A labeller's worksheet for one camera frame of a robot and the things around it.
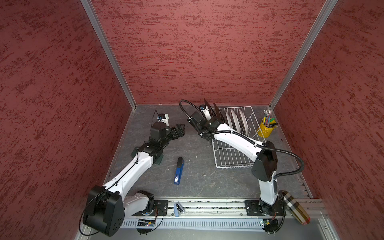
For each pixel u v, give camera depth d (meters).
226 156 0.90
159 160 0.89
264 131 0.97
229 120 0.94
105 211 0.39
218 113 0.92
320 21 0.76
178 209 0.72
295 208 0.72
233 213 0.74
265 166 0.47
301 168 0.45
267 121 0.97
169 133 0.68
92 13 0.73
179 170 0.83
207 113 0.74
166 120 0.73
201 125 0.62
